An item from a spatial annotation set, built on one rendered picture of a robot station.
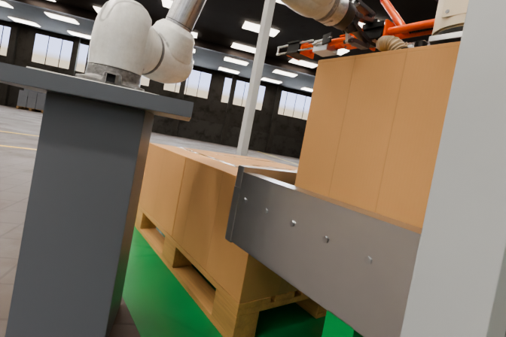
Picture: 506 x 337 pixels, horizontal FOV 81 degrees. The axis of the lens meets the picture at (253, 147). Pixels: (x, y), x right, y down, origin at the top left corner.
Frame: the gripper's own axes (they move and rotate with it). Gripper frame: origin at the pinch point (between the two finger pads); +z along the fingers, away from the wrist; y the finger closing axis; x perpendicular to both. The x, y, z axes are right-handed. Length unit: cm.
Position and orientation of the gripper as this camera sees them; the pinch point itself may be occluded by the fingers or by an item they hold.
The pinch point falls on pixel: (376, 36)
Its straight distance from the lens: 107.2
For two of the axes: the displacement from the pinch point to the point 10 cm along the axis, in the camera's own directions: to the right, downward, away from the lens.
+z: 7.9, 1.2, 6.0
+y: -1.7, 9.8, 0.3
